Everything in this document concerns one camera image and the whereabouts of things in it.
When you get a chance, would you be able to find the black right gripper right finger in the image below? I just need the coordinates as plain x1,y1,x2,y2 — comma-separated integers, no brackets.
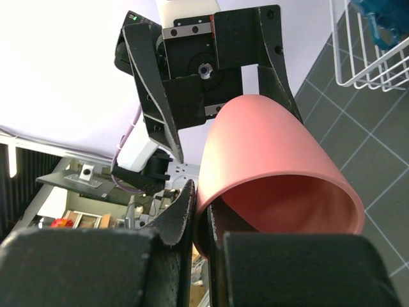
206,205,401,306

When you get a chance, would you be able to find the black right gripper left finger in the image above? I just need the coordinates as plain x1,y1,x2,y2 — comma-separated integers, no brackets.
1,180,196,306

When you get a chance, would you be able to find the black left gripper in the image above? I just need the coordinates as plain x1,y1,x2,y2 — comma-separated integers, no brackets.
122,4,303,162

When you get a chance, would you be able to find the pink cup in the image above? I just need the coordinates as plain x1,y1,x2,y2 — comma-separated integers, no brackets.
194,95,365,256

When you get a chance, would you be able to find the blue mug white inside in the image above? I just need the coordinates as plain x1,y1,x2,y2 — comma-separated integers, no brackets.
351,0,408,51

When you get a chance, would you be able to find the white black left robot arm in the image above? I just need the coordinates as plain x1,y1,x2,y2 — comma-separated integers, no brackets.
111,1,300,195

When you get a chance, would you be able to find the black grid mat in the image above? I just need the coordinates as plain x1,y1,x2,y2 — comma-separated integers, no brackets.
293,0,409,307

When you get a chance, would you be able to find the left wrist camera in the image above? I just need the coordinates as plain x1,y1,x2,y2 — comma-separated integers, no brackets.
156,0,220,28

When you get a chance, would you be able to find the white wire dish rack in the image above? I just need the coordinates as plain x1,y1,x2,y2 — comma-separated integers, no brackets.
329,1,408,93

